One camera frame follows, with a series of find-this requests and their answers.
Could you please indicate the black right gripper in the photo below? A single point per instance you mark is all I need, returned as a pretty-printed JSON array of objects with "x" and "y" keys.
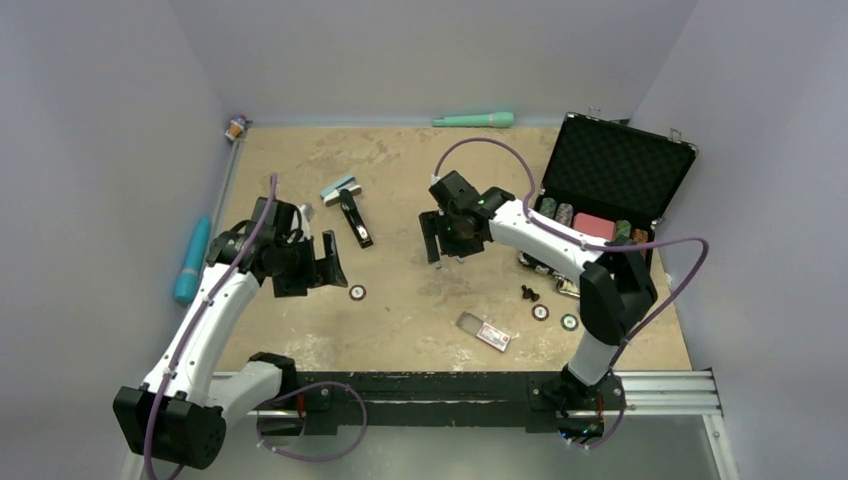
[{"x": 429, "y": 225}]

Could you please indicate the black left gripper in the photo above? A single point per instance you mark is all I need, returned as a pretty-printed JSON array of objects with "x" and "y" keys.
[{"x": 322, "y": 271}]

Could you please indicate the black stapler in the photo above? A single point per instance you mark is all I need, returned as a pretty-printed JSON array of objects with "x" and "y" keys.
[{"x": 355, "y": 220}]

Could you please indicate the staple box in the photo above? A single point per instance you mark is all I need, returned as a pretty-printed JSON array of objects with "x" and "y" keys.
[{"x": 483, "y": 331}]

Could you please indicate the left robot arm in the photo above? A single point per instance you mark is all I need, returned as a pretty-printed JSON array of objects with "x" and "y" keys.
[{"x": 179, "y": 413}]

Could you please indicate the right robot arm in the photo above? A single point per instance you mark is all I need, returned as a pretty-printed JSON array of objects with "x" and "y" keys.
[{"x": 615, "y": 288}]

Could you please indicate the brown poker chip left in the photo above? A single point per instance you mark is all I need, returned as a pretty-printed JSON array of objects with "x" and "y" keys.
[{"x": 357, "y": 292}]

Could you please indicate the brown poker chip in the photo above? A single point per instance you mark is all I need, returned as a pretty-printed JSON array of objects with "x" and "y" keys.
[
  {"x": 357, "y": 292},
  {"x": 540, "y": 312}
]

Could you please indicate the green chip stack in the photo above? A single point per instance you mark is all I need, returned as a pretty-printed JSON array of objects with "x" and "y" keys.
[{"x": 548, "y": 207}]

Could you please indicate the green microphone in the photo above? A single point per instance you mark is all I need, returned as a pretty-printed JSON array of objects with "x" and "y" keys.
[{"x": 499, "y": 120}]

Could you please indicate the black screw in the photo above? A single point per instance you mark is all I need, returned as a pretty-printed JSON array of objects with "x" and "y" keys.
[{"x": 529, "y": 293}]

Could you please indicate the purple chip stack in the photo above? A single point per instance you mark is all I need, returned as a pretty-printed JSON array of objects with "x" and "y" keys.
[{"x": 564, "y": 214}]

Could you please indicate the teal cylinder left edge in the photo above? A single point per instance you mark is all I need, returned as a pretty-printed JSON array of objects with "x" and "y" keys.
[{"x": 187, "y": 282}]

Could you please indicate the brown poker chip right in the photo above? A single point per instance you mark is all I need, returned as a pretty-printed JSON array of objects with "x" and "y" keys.
[{"x": 540, "y": 312}]

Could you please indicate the silver carabiner keys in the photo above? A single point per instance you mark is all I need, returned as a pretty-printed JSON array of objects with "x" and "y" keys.
[{"x": 568, "y": 288}]

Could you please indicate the pink card box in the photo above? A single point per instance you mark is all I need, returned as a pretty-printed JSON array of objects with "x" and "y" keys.
[{"x": 594, "y": 226}]

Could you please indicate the small orange figurine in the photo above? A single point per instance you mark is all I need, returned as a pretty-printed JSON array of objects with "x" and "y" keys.
[{"x": 238, "y": 126}]

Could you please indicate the green poker chip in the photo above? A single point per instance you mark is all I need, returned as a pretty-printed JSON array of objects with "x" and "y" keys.
[{"x": 569, "y": 322}]

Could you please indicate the black poker chip case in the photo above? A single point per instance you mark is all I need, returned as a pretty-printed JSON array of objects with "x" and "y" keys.
[{"x": 615, "y": 172}]

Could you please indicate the brown chip stack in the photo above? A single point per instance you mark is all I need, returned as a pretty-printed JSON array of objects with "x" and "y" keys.
[{"x": 640, "y": 236}]

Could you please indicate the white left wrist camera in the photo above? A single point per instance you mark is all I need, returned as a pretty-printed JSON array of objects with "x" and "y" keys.
[{"x": 304, "y": 214}]

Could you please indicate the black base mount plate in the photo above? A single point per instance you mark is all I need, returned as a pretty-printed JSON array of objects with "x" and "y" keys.
[{"x": 535, "y": 401}]

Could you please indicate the aluminium frame rail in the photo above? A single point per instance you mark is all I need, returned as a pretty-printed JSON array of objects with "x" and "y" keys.
[{"x": 647, "y": 393}]

